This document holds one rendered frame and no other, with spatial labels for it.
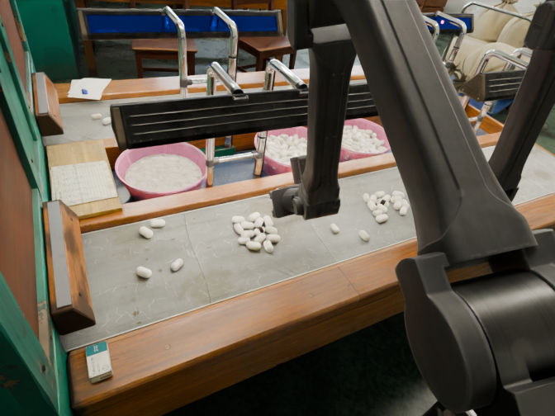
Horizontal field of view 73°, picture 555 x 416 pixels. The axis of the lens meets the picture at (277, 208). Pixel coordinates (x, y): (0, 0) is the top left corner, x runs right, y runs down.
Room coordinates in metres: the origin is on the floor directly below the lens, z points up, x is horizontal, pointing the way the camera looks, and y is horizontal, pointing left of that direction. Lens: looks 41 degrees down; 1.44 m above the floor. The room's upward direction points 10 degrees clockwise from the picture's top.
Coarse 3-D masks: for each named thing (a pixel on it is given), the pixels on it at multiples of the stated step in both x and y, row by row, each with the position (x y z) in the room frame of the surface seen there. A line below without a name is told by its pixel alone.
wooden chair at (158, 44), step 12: (132, 0) 2.83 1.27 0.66; (156, 0) 2.92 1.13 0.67; (168, 0) 2.95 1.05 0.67; (180, 0) 2.98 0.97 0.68; (132, 48) 2.49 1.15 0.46; (144, 48) 2.52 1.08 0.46; (156, 48) 2.56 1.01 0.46; (168, 48) 2.60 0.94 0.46; (192, 48) 2.68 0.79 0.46; (192, 60) 2.65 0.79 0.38; (192, 72) 2.65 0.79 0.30
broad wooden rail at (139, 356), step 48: (288, 288) 0.52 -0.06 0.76; (336, 288) 0.54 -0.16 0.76; (384, 288) 0.57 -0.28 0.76; (144, 336) 0.35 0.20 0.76; (192, 336) 0.37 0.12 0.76; (240, 336) 0.38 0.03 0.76; (288, 336) 0.43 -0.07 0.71; (336, 336) 0.52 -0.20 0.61; (96, 384) 0.25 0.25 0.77; (144, 384) 0.27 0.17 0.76; (192, 384) 0.32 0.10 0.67
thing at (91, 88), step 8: (72, 80) 1.30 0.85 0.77; (80, 80) 1.31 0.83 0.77; (88, 80) 1.32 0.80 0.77; (96, 80) 1.33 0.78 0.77; (104, 80) 1.34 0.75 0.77; (72, 88) 1.23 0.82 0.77; (80, 88) 1.24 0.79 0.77; (88, 88) 1.25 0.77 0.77; (96, 88) 1.26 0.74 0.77; (72, 96) 1.18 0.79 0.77; (80, 96) 1.19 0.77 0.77; (88, 96) 1.20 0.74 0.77; (96, 96) 1.21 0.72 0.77
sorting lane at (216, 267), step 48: (528, 192) 1.13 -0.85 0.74; (96, 240) 0.58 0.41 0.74; (144, 240) 0.60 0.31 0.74; (192, 240) 0.63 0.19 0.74; (288, 240) 0.69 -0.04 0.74; (336, 240) 0.72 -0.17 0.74; (384, 240) 0.76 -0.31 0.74; (96, 288) 0.45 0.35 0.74; (144, 288) 0.47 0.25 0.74; (192, 288) 0.49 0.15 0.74; (240, 288) 0.51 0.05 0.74; (96, 336) 0.35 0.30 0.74
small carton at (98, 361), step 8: (96, 344) 0.31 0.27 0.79; (104, 344) 0.31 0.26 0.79; (88, 352) 0.29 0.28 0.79; (96, 352) 0.29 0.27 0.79; (104, 352) 0.30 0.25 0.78; (88, 360) 0.28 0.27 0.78; (96, 360) 0.28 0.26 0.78; (104, 360) 0.28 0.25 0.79; (88, 368) 0.27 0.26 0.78; (96, 368) 0.27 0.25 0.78; (104, 368) 0.27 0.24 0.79; (96, 376) 0.26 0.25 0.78; (104, 376) 0.26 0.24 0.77
